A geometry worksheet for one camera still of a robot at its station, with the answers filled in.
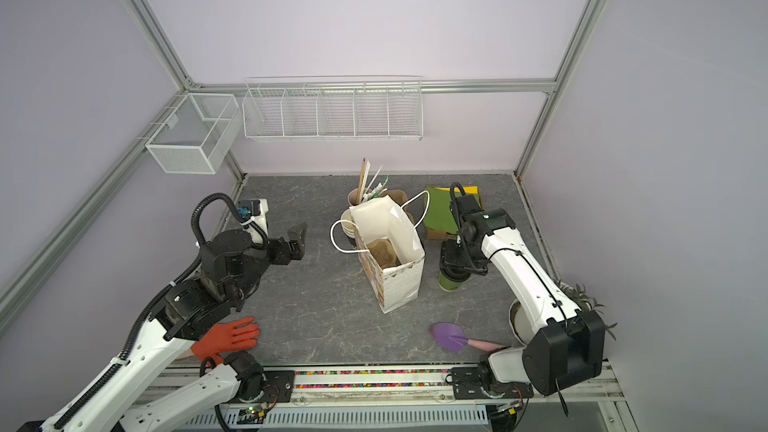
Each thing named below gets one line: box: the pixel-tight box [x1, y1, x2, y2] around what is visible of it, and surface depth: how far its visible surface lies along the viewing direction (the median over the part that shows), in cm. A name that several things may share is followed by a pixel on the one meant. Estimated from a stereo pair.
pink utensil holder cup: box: [347, 188, 359, 206], surface depth 104 cm
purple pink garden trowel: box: [429, 322, 509, 353], surface depth 82 cm
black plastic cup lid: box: [439, 264, 471, 282], surface depth 79 cm
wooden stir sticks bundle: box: [357, 157, 389, 205], surface depth 101 cm
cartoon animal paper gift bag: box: [349, 195, 426, 314], surface depth 80 cm
